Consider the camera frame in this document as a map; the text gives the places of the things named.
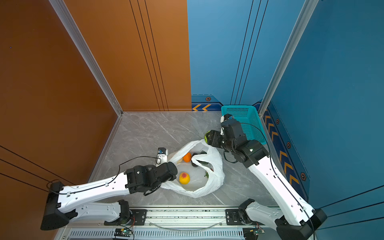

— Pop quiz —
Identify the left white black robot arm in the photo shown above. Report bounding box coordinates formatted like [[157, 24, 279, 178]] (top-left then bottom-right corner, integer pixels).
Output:
[[41, 163, 178, 231]]

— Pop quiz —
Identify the white plastic bag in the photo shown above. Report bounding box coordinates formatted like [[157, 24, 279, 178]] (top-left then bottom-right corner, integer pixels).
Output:
[[161, 140, 225, 198]]

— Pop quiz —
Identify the dark avocado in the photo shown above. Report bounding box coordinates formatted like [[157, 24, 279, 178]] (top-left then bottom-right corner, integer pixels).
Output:
[[191, 151, 208, 168]]

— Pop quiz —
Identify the teal plastic basket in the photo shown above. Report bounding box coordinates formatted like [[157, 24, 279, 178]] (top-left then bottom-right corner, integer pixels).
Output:
[[221, 105, 267, 145]]

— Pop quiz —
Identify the green lime fruit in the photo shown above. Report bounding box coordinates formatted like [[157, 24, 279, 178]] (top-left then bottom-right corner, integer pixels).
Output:
[[204, 131, 211, 145]]

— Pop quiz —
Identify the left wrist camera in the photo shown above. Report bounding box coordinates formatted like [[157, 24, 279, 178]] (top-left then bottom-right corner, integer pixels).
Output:
[[156, 147, 168, 165]]

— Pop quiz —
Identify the left green circuit board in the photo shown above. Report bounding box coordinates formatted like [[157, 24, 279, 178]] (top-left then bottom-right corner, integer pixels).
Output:
[[113, 228, 135, 240]]

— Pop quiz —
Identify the right aluminium corner post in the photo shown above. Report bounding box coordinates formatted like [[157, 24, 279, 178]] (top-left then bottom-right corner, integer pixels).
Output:
[[258, 0, 319, 117]]

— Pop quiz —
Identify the yellow red mango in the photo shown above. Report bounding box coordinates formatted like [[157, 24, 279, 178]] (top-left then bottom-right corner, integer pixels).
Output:
[[179, 172, 191, 185]]

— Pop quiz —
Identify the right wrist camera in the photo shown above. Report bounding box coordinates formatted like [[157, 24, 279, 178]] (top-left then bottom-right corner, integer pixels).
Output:
[[220, 114, 234, 136]]

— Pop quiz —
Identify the green circuit board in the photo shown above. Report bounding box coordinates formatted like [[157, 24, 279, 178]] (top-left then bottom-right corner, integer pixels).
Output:
[[243, 228, 265, 240], [113, 228, 135, 240]]

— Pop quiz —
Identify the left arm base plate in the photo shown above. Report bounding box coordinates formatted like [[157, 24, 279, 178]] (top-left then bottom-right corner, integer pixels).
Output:
[[104, 209, 147, 226]]

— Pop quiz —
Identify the left aluminium corner post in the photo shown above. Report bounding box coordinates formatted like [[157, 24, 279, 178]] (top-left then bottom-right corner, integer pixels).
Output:
[[48, 0, 124, 117]]

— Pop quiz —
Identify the orange fruit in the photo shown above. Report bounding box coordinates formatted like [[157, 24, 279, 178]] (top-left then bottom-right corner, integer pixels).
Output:
[[182, 153, 192, 163]]

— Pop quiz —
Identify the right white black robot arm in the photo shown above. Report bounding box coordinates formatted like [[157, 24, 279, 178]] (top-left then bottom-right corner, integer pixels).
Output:
[[205, 114, 327, 240]]

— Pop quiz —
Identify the aluminium corner post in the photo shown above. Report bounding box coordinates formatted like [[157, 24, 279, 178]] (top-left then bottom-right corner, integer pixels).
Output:
[[48, 0, 124, 117], [258, 0, 319, 117]]

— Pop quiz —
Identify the aluminium front rail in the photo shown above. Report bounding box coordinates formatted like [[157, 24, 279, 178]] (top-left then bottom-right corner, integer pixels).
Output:
[[57, 206, 277, 240]]

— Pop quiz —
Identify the right green circuit board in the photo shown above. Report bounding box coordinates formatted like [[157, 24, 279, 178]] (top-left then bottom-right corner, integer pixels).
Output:
[[243, 228, 265, 240]]

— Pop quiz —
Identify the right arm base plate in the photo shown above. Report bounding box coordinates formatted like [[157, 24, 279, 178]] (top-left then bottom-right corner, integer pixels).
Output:
[[225, 209, 264, 226]]

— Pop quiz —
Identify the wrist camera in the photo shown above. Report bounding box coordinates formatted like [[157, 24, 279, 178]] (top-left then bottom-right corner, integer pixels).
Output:
[[220, 114, 234, 136], [156, 147, 168, 165]]

